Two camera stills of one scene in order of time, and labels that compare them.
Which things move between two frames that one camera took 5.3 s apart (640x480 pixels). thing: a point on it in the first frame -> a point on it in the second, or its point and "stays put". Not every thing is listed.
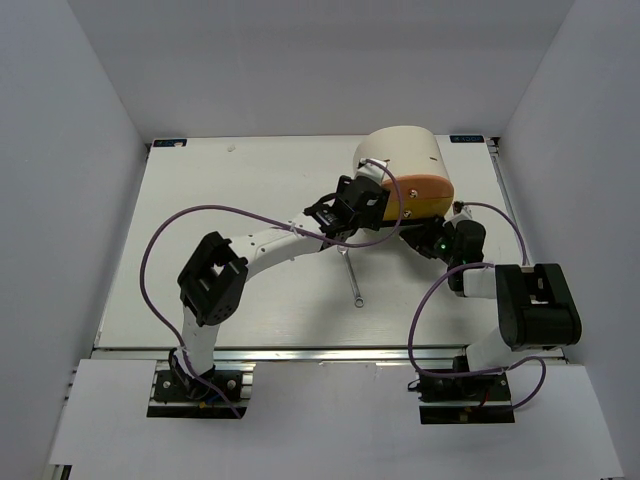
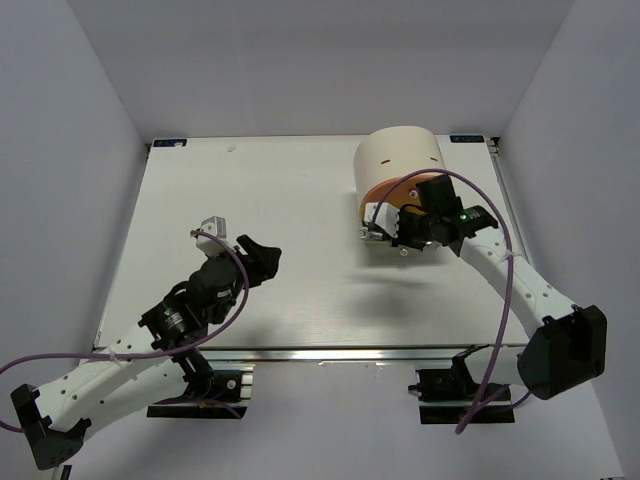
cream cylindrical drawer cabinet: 405,150 stays put
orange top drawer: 417,186 stays put
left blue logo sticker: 169,142 stays put
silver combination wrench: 359,301 -> 369,234
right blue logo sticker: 467,139 stays put
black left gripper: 372,217 -> 264,261
